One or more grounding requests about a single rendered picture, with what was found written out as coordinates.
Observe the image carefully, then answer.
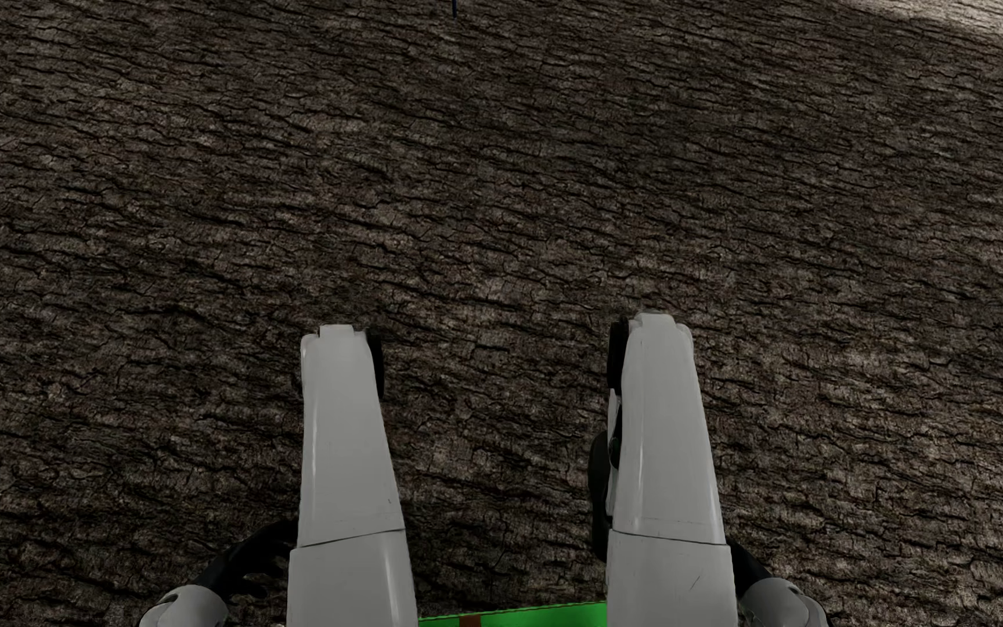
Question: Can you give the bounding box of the green box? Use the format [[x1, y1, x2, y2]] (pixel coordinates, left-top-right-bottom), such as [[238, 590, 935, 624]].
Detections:
[[418, 601, 609, 627]]

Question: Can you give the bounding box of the white robot leg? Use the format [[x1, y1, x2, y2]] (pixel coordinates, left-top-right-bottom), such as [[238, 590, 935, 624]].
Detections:
[[589, 313, 739, 627], [286, 325, 420, 627]]

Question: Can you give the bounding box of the white left robot leg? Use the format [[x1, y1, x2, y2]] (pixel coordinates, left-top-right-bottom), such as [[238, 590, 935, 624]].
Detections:
[[286, 325, 420, 627]]

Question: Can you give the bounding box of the white right robot leg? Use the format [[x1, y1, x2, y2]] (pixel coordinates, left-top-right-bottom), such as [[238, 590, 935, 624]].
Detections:
[[589, 313, 739, 627]]

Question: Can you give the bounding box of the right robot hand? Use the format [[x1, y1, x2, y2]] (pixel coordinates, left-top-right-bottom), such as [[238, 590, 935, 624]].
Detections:
[[726, 537, 830, 627]]

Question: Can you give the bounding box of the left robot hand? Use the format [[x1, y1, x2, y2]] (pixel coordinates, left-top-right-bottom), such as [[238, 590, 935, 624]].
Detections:
[[139, 520, 298, 627]]

